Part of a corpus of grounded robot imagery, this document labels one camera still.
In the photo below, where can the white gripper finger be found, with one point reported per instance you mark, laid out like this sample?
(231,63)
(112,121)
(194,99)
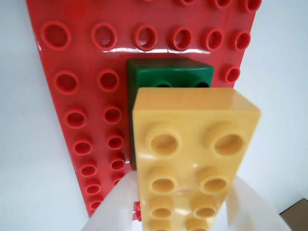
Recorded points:
(115,204)
(252,207)

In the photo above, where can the yellow lego brick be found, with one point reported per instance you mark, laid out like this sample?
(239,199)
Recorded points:
(192,120)

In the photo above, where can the green lego brick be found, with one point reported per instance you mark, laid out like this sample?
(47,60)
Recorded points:
(168,72)

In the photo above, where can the red lego baseplate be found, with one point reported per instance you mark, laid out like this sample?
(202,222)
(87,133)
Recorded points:
(84,60)

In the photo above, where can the brown cardboard box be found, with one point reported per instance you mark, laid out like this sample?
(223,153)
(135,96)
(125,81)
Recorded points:
(296,216)

